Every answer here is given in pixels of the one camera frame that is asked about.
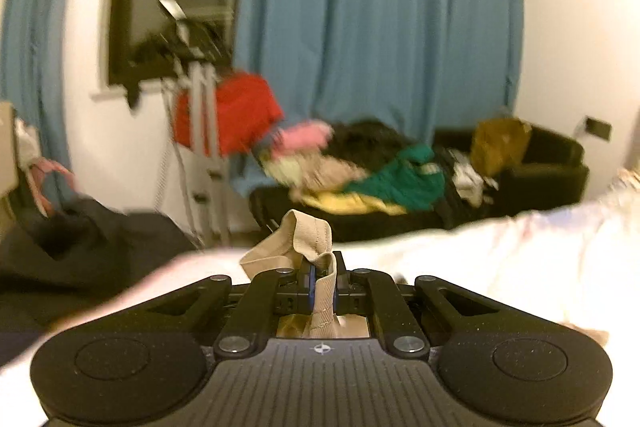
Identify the tan printed t-shirt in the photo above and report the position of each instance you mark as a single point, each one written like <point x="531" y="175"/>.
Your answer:
<point x="307" y="232"/>

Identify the pink cloth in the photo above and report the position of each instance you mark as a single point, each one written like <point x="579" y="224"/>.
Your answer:
<point x="302" y="137"/>

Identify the pink clothes hanger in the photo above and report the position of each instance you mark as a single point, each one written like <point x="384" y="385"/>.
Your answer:
<point x="52" y="179"/>

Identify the black sofa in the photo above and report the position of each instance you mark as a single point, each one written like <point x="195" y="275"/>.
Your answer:
<point x="550" y="177"/>

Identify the narrow blue curtain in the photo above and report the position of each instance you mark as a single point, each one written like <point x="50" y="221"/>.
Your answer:
<point x="40" y="32"/>

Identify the brown paper bag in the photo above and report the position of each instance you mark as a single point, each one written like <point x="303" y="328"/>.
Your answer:
<point x="500" y="144"/>

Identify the garment steamer stand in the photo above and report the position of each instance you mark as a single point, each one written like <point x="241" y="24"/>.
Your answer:
<point x="197" y="107"/>

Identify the pastel bed sheet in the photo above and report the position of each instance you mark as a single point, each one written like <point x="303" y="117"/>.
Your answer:
<point x="500" y="247"/>

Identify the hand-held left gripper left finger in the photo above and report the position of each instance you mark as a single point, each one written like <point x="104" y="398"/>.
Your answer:
<point x="310" y="287"/>

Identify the green cloth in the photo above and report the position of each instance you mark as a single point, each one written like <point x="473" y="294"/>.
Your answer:
<point x="405" y="179"/>

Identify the beige cloth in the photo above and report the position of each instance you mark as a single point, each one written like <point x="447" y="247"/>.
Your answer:
<point x="325" y="174"/>

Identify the white cloth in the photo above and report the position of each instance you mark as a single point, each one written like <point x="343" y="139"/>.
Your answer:
<point x="467" y="179"/>

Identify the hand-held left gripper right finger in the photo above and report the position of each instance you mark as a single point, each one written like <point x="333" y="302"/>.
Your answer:
<point x="342" y="284"/>

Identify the wide blue curtain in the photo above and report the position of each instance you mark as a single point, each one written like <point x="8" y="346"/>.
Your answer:
<point x="380" y="17"/>

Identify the red shirt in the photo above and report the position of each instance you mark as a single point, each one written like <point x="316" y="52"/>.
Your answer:
<point x="240" y="112"/>

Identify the dark blanket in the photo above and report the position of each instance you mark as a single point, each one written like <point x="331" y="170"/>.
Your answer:
<point x="75" y="252"/>

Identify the yellow cloth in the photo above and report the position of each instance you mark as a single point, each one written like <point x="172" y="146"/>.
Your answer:
<point x="350" y="203"/>

